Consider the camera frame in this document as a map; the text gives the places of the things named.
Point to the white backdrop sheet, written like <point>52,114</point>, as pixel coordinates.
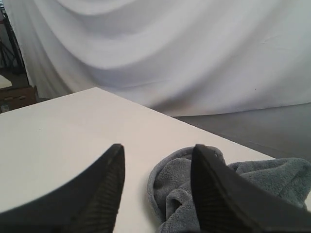
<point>179,57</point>

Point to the brown cardboard box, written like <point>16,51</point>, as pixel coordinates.
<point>15,98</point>

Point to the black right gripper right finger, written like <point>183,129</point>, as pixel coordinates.
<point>227,203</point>

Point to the dark stand at left edge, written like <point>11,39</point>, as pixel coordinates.
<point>11,61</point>

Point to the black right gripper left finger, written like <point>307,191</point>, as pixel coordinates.
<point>89,203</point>

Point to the grey fleece towel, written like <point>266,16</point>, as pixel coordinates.
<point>170,196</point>

